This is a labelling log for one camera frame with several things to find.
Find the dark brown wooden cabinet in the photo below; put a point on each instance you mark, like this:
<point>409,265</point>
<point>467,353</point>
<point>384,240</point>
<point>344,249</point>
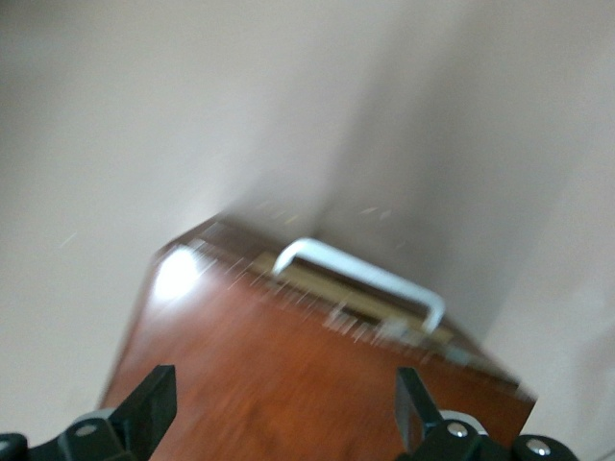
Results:
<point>288,374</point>

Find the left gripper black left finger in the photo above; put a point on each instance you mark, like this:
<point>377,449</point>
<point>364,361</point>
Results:
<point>144,408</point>

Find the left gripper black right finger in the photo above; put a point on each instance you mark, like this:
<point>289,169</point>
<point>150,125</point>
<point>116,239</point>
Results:
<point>423,425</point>

